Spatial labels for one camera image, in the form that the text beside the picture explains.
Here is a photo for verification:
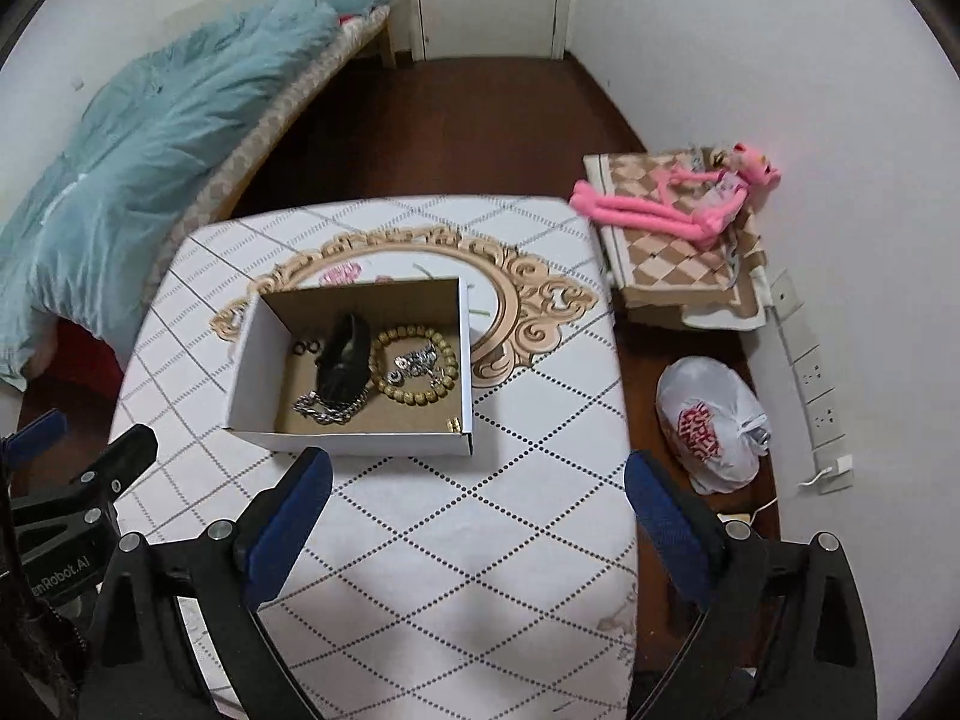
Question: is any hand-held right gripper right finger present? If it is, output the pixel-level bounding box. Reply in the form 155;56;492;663
624;450;878;720

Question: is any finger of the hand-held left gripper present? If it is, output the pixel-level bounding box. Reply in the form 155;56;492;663
0;409;70;467
71;424;160;502

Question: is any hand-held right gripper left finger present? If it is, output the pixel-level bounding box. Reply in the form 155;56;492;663
86;447;335;720

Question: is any white cardboard box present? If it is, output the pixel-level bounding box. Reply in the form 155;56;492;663
225;277;475;458

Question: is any silver chain bracelet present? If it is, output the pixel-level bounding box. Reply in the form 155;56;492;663
291;382;373;427

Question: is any black smart band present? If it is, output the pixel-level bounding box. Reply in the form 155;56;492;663
313;313;371;400

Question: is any wooden bead bracelet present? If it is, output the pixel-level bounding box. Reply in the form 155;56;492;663
369;324;460;407

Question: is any white plastic bag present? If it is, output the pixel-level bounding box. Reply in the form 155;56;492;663
656;358;772;496

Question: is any patterned white tablecloth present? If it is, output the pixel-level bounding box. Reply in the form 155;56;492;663
109;195;640;720

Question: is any white charger plug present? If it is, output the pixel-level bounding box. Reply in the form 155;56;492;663
796;456;854;493

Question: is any white power strip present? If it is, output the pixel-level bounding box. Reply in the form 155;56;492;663
769;270;856;494

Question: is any brown checkered cushion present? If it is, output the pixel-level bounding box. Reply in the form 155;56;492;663
583;150;770;331

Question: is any bed with blue duvet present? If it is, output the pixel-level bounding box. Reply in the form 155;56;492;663
0;0;391;391

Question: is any pink plush toy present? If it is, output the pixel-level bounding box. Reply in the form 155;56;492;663
570;141;782;245

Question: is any bed with checkered mattress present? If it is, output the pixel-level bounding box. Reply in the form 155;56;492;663
0;4;398;391

